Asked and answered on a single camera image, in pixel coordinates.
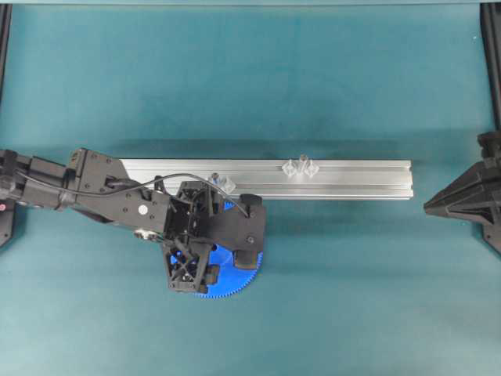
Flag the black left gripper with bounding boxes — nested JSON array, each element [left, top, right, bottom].
[[161, 181, 220, 293]]

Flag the black right gripper lattice finger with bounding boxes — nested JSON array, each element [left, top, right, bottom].
[[424, 157, 500, 226]]

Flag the large blue plastic gear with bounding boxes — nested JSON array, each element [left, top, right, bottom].
[[198, 203, 263, 298]]

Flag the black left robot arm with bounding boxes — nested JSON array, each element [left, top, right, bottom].
[[1, 149, 224, 294]]

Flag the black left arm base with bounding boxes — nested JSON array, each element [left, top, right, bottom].
[[0, 199, 16, 247]]

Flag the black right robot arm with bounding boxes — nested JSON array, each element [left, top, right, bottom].
[[424, 131, 500, 252]]

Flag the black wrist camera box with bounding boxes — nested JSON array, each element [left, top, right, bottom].
[[201, 194, 266, 270]]

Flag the left clear shaft mount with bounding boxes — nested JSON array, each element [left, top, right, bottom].
[[209, 172, 236, 194]]

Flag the clear shaft mount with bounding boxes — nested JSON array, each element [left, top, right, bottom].
[[209, 172, 236, 194], [281, 154, 320, 178]]

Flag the black camera cable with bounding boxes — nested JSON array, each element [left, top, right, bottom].
[[7, 156, 251, 217]]

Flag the silver aluminium extrusion rail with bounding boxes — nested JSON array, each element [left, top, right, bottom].
[[122, 159, 413, 201]]

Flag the right clear shaft mount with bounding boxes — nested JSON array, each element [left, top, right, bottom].
[[281, 154, 320, 178]]

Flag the black right frame post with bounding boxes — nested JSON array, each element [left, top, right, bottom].
[[480, 2, 500, 130]]

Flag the black frame post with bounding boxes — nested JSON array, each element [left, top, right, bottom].
[[0, 0, 13, 130], [480, 2, 500, 130]]

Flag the black left frame post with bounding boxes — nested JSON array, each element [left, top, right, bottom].
[[0, 0, 13, 130]]

